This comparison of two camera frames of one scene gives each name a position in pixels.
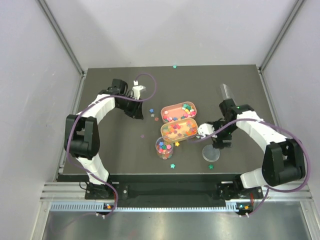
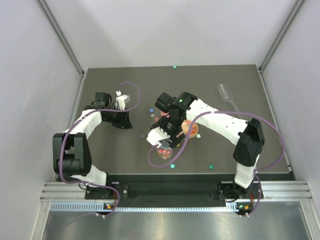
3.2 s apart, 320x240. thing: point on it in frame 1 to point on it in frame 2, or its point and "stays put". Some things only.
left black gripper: (135, 110) to (121, 118)
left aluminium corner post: (61, 34) stays put
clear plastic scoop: (226, 93) stays put
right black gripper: (218, 142) to (173, 141)
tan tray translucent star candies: (180, 129) stays put
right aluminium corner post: (298, 5) stays put
